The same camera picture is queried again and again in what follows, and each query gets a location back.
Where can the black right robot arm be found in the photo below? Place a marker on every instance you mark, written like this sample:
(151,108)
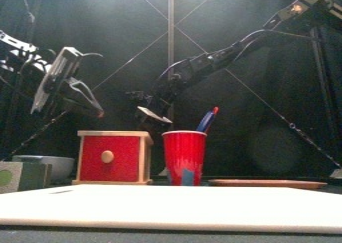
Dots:
(214,58)

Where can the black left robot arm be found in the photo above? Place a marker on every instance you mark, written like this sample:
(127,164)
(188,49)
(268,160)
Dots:
(17,53)

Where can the red plastic cup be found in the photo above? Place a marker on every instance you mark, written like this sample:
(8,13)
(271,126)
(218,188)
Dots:
(183,157)

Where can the blue pen with red tip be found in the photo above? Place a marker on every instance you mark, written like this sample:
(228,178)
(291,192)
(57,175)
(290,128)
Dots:
(207,120)

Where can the red wooden drawer box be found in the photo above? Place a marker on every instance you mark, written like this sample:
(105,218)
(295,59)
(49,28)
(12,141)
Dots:
(108,158)

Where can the white paper sheet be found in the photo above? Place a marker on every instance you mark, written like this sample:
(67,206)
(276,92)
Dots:
(168,207)

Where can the green and white block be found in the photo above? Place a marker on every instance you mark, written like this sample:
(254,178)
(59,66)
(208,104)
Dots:
(21,177)

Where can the flat wooden tray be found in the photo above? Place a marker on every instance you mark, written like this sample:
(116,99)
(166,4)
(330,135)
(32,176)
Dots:
(267,184)

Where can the metal frame pole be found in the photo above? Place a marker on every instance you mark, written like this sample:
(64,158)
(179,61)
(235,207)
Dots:
(171,53)

